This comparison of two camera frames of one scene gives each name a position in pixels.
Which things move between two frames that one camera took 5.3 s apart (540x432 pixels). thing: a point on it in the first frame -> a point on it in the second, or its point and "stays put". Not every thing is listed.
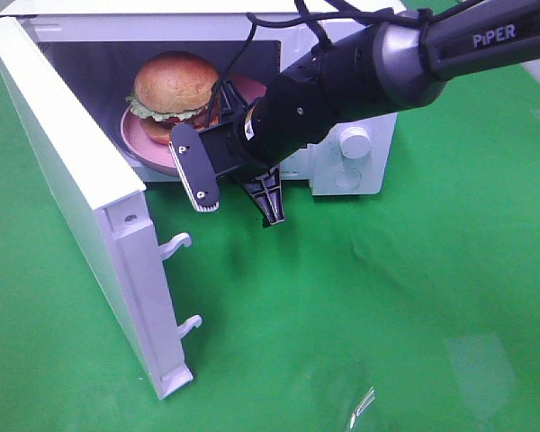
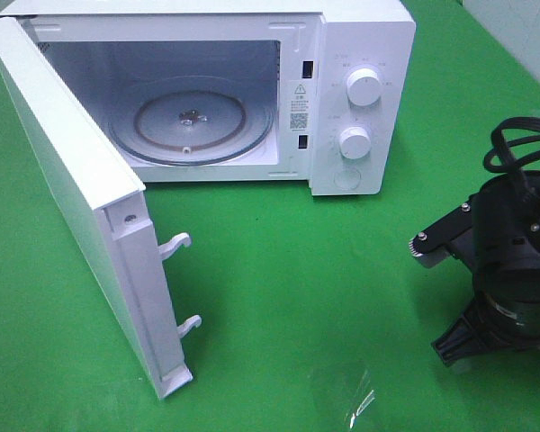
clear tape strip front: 369,399 stays put
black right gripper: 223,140 -> 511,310
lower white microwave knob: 355,142 stays put
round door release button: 347,177 stays put
